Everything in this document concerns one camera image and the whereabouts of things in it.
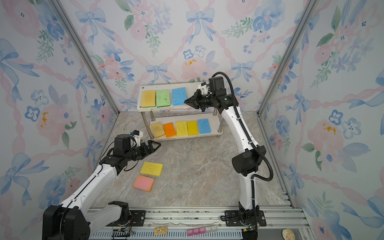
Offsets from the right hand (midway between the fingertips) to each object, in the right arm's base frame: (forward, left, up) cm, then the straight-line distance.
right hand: (183, 100), depth 75 cm
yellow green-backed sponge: (+2, +19, -1) cm, 19 cm away
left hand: (-15, +15, -19) cm, 28 cm away
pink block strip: (-51, -7, -35) cm, 62 cm away
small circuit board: (-51, +11, -36) cm, 63 cm away
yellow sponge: (-20, +20, -36) cm, 46 cm away
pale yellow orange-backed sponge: (+4, +19, -28) cm, 35 cm away
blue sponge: (+9, -12, -30) cm, 33 cm away
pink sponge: (-29, +23, -36) cm, 52 cm away
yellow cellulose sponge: (+5, +4, -29) cm, 30 cm away
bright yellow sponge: (+6, -4, -30) cm, 31 cm away
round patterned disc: (-51, -50, -38) cm, 81 cm away
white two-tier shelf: (+16, -20, -31) cm, 40 cm away
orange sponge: (+5, +12, -29) cm, 32 cm away
